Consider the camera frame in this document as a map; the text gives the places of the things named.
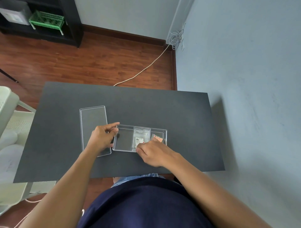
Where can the blue jeans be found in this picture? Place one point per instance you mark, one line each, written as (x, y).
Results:
(135, 178)

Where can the person's left hand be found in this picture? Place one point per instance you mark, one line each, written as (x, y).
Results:
(101, 138)

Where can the black stand leg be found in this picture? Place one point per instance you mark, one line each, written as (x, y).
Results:
(9, 76)

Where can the person's right forearm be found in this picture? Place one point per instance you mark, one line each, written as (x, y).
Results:
(211, 192)

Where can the person's left forearm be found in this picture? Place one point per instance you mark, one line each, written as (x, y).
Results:
(61, 190)

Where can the clear labelled plastic packet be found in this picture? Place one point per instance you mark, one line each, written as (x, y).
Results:
(141, 136)

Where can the person's left thumb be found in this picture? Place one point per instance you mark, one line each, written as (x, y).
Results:
(113, 130)

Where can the person's right hand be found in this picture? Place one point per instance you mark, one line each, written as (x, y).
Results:
(157, 153)

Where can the black shelf unit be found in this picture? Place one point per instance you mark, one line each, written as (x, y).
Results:
(70, 25)

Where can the grey white box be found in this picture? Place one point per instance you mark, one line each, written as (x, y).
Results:
(14, 11)

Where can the clear plastic tray lid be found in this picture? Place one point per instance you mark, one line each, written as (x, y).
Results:
(90, 119)

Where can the clear divided organizer tray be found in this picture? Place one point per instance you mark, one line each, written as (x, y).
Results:
(124, 141)

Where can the small orange packet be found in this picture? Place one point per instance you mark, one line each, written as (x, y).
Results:
(157, 139)

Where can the green plastic basket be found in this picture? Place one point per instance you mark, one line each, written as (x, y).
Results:
(47, 20)

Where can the person's right fingers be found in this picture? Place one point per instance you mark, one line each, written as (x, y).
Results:
(141, 150)

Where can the navy blue shirt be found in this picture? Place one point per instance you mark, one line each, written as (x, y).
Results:
(145, 204)

